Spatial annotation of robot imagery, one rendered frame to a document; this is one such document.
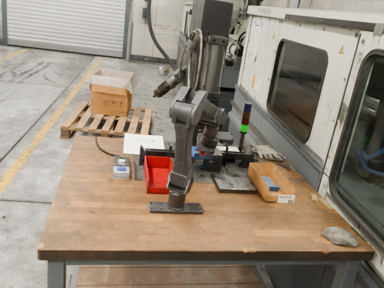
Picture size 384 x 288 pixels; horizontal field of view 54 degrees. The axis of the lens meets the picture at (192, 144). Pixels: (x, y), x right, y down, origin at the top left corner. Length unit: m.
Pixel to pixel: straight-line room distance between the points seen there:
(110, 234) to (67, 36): 9.93
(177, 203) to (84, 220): 0.33
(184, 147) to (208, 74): 0.47
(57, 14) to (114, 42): 1.59
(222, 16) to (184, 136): 0.65
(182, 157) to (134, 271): 1.04
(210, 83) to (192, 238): 0.70
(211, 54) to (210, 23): 0.14
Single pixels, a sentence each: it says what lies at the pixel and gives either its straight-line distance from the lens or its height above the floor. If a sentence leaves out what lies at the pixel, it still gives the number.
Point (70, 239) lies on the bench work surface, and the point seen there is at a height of 0.90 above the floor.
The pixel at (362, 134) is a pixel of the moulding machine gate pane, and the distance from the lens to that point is 1.66.
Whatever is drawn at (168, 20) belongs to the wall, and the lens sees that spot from 10.86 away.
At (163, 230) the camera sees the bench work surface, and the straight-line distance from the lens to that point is 1.31.
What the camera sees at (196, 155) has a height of 1.00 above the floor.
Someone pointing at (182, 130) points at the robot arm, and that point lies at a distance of 1.27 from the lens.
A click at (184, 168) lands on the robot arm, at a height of 1.08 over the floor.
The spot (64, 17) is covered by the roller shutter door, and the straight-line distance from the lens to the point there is 11.00.
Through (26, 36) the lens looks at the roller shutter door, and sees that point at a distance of 11.27.
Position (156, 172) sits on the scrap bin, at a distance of 1.70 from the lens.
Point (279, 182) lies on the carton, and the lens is 1.77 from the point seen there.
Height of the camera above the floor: 1.61
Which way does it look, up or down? 20 degrees down
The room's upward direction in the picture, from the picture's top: 8 degrees clockwise
